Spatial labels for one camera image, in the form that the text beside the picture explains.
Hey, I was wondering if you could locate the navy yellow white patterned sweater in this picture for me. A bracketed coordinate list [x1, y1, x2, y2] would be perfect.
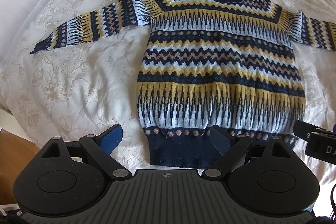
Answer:
[34, 0, 335, 169]

